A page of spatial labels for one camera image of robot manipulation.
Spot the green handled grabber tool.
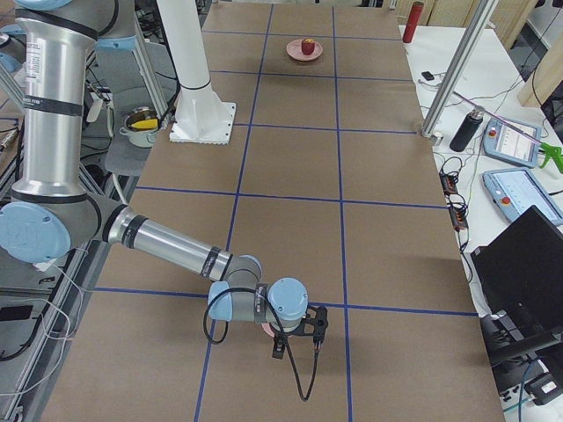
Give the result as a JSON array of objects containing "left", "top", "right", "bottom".
[{"left": 454, "top": 91, "right": 562, "bottom": 172}]

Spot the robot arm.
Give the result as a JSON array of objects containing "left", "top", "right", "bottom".
[{"left": 1, "top": 1, "right": 308, "bottom": 358}]

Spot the aluminium frame post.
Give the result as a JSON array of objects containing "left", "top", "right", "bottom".
[{"left": 420, "top": 0, "right": 499, "bottom": 138}]

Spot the red bottle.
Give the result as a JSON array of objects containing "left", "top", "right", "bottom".
[{"left": 402, "top": 1, "right": 424, "bottom": 44}]

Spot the pink plate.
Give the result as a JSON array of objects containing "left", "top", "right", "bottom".
[{"left": 286, "top": 39, "right": 324, "bottom": 62}]

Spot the far teach pendant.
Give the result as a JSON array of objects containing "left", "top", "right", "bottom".
[{"left": 482, "top": 117, "right": 539, "bottom": 169}]

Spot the small black device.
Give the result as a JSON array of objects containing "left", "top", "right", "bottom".
[{"left": 421, "top": 71, "right": 435, "bottom": 81}]

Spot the pink bowl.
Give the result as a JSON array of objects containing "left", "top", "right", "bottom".
[{"left": 261, "top": 324, "right": 275, "bottom": 338}]

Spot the near teach pendant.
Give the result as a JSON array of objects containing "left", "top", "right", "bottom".
[{"left": 482, "top": 168, "right": 562, "bottom": 226}]

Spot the white pot with food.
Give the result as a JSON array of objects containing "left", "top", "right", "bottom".
[{"left": 119, "top": 106, "right": 159, "bottom": 149}]

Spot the black water bottle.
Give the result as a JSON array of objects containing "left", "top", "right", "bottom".
[{"left": 449, "top": 105, "right": 485, "bottom": 152}]

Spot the teach pendant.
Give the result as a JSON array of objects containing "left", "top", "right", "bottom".
[
  {"left": 482, "top": 117, "right": 539, "bottom": 169},
  {"left": 482, "top": 168, "right": 562, "bottom": 226}
]

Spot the white camera mast base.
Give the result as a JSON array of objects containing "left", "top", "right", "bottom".
[{"left": 157, "top": 0, "right": 237, "bottom": 145}]

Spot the red apple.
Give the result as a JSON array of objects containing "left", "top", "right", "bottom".
[{"left": 301, "top": 38, "right": 316, "bottom": 56}]

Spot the orange black usb hub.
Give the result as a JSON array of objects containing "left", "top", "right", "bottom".
[{"left": 439, "top": 171, "right": 469, "bottom": 232}]

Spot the black laptop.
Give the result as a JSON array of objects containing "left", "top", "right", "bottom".
[{"left": 471, "top": 206, "right": 562, "bottom": 371}]

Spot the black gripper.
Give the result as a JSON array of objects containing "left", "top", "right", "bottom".
[{"left": 272, "top": 326, "right": 303, "bottom": 359}]

